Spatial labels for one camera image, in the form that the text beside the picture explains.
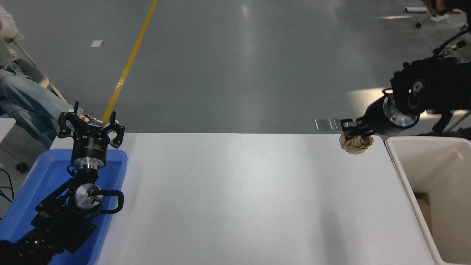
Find white chair with metal leg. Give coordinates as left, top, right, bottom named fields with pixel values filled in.
left=446, top=110, right=471, bottom=133

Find blue plastic tray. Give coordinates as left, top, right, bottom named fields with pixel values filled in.
left=0, top=148, right=128, bottom=265

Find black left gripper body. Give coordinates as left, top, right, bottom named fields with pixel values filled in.
left=71, top=121, right=110, bottom=159

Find seated person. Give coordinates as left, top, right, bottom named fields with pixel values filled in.
left=0, top=4, right=105, bottom=149

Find white side table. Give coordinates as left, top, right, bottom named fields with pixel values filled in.
left=0, top=118, right=23, bottom=166

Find black cables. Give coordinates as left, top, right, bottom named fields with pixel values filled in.
left=0, top=167, right=14, bottom=202

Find tan paper ball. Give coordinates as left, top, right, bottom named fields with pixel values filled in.
left=339, top=131, right=375, bottom=155

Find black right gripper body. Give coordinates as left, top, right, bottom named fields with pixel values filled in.
left=362, top=98, right=405, bottom=136

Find large pale bin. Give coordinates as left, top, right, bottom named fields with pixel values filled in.
left=385, top=136, right=471, bottom=265

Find grey folding chair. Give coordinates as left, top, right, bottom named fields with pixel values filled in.
left=7, top=32, right=69, bottom=104

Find yellow floor line tape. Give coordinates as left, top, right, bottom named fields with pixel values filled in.
left=101, top=0, right=159, bottom=123

